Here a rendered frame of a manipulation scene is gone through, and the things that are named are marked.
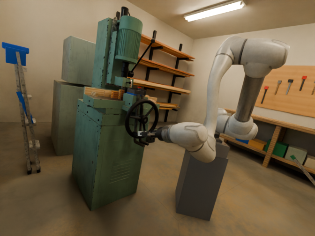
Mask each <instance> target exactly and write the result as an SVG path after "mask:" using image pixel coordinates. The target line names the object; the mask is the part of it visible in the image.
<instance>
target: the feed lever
mask: <svg viewBox="0 0 315 236"><path fill-rule="evenodd" d="M152 43H155V39H151V43H150V45H149V46H148V47H147V49H146V50H145V52H144V53H143V55H142V56H141V57H140V59H139V60H138V62H137V64H136V65H135V66H134V68H133V69H132V71H130V70H129V72H128V74H127V76H128V77H131V78H132V77H133V76H134V72H133V70H134V69H135V68H136V66H137V65H138V63H139V62H140V60H141V59H142V58H143V56H144V55H145V53H146V52H147V50H148V49H149V48H150V46H151V45H152Z"/></svg>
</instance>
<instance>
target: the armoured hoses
mask: <svg viewBox="0 0 315 236"><path fill-rule="evenodd" d="M136 96H137V98H136V101H139V100H140V95H136ZM141 99H144V95H141ZM143 108H144V104H143V103H142V104H141V108H140V115H143ZM138 113H139V105H138V106H137V107H136V110H135V117H136V116H137V115H138ZM137 126H138V120H137V119H135V126H134V132H137ZM142 128H143V124H142V123H140V124H139V131H142ZM133 140H134V143H135V144H137V145H140V146H142V147H145V145H147V146H148V145H149V143H148V142H145V141H143V140H142V139H139V142H138V141H137V140H136V138H133Z"/></svg>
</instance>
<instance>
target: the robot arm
mask: <svg viewBox="0 0 315 236"><path fill-rule="evenodd" d="M289 49H290V46H289V45H287V43H285V42H282V41H279V40H276V39H269V38H241V37H239V36H231V37H229V38H228V39H226V40H225V41H224V42H223V43H222V44H221V46H220V48H219V49H218V51H217V53H216V55H215V58H214V61H213V65H212V68H211V71H210V75H209V79H208V85H207V114H206V118H205V120H204V124H203V125H202V124H199V123H194V122H183V123H178V124H175V125H165V126H162V127H159V128H158V130H154V131H138V136H145V137H154V138H158V139H159V140H160V141H165V142H167V143H177V144H178V145H179V146H181V147H183V148H185V149H186V150H187V151H188V152H189V153H190V154H191V155H192V156H193V157H194V158H195V159H197V160H199V161H201V162H204V163H209V162H212V161H213V160H214V159H215V157H216V148H215V145H216V141H217V142H220V143H222V140H220V139H219V136H220V133H224V134H226V135H228V136H231V137H234V138H237V139H240V140H252V139H254V138H255V136H256V134H257V132H258V127H257V125H256V124H255V123H253V119H252V117H251V114H252V112H253V109H254V106H255V103H256V100H257V98H258V96H259V93H260V90H261V87H262V85H263V81H264V79H265V76H267V75H268V74H269V73H270V72H271V70H272V69H277V68H280V67H281V66H283V65H284V64H285V63H286V59H287V56H288V52H289ZM231 65H243V68H244V72H245V77H244V81H243V85H242V89H241V93H240V97H239V101H238V105H237V109H236V113H234V114H233V115H232V116H231V117H230V116H228V115H227V112H226V110H225V109H222V108H218V97H219V87H220V82H221V79H222V77H223V76H224V74H225V73H226V72H227V70H228V69H229V68H230V67H231Z"/></svg>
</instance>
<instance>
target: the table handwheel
mask: <svg viewBox="0 0 315 236"><path fill-rule="evenodd" d="M142 103H148V104H150V105H151V106H152V108H151V109H150V110H149V111H148V112H147V114H146V115H137V116H136V117H135V113H134V112H132V111H133V110H134V109H135V108H136V107H137V106H138V105H140V104H142ZM153 109H154V110H155V120H154V123H153V125H152V127H151V129H150V130H148V131H153V130H154V129H155V128H156V126H157V123H158V118H159V112H158V108H157V106H156V104H155V103H154V102H153V101H151V100H149V99H142V100H139V101H137V102H135V103H134V104H133V105H132V106H131V107H130V108H129V110H128V111H127V114H126V117H125V128H126V131H127V133H128V134H129V135H130V136H131V137H133V138H136V139H142V138H145V136H138V137H136V136H135V135H134V134H133V132H132V131H131V129H130V127H129V119H130V118H133V119H138V121H139V122H140V123H142V125H143V130H144V131H146V129H145V124H146V123H147V122H148V117H147V116H148V115H149V114H150V112H151V111H152V110H153Z"/></svg>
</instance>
